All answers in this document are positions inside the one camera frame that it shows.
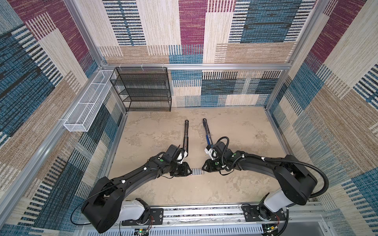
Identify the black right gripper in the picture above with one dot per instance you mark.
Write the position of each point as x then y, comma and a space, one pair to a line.
210, 168

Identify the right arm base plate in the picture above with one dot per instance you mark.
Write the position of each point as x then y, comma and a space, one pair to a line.
255, 213

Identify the white wire mesh basket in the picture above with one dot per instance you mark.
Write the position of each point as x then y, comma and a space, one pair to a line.
87, 108

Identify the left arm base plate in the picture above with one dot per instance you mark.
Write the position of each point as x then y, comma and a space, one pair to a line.
152, 215

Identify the blue stapler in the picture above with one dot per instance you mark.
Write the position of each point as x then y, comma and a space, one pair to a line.
207, 131

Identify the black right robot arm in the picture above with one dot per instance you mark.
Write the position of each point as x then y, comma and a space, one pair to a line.
299, 181

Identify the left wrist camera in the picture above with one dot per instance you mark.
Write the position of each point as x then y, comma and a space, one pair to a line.
182, 155

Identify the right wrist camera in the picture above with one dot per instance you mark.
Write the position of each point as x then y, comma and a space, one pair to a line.
211, 152

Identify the aluminium front rail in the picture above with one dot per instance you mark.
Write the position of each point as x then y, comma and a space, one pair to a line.
229, 220

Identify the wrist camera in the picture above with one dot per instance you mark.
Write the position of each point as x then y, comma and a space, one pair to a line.
182, 155
211, 152

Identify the black mesh shelf rack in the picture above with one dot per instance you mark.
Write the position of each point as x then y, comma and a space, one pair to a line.
143, 89

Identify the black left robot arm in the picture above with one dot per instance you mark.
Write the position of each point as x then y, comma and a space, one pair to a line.
103, 206

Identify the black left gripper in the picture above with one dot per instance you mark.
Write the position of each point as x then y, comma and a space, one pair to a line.
184, 171

